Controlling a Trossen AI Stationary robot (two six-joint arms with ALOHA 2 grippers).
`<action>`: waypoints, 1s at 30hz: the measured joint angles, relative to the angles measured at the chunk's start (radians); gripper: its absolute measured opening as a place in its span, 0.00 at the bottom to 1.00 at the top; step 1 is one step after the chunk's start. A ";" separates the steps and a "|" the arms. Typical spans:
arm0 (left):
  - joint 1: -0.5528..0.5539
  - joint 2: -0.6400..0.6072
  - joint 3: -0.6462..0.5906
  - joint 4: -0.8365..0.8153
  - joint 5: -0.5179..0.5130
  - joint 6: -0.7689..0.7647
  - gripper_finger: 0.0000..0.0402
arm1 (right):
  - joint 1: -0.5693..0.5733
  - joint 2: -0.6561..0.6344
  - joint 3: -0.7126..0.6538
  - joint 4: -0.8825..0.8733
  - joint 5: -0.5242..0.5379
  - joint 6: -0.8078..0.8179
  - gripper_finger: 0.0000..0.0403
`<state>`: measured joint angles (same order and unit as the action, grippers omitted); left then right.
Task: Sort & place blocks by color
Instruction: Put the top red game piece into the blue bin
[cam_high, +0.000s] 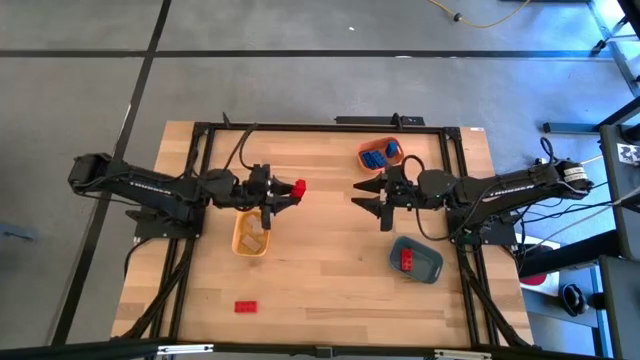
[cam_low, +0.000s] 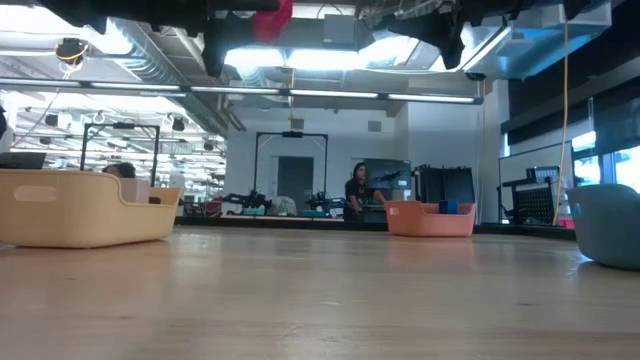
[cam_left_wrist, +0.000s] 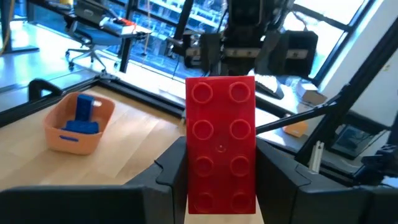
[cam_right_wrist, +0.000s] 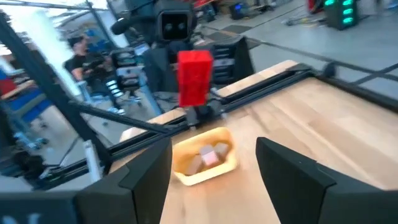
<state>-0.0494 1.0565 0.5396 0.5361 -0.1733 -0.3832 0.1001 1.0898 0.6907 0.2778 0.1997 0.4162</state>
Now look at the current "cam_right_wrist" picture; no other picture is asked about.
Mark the person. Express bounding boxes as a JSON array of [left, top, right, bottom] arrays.
[[63, 35, 116, 97]]

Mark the plain wooden block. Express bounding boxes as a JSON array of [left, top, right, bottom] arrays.
[[185, 154, 205, 177], [200, 144, 220, 169], [214, 142, 231, 161]]

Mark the black drawer unit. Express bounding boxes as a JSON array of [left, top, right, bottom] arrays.
[[213, 35, 256, 85]]

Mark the red toy brick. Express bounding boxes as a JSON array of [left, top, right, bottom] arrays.
[[176, 49, 215, 108]]

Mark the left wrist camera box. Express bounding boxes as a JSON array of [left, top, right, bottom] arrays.
[[156, 8, 194, 43]]

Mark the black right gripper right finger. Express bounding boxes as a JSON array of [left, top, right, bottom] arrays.
[[255, 136, 398, 224]]

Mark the black device with green lights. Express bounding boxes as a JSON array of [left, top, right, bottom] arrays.
[[323, 0, 358, 31]]

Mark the black aluminium table frame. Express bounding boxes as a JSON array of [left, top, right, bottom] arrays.
[[0, 0, 398, 190]]

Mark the yellow plastic bin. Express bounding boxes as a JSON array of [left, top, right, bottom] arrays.
[[172, 126, 239, 187]]

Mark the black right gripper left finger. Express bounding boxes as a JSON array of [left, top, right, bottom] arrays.
[[76, 136, 174, 224]]

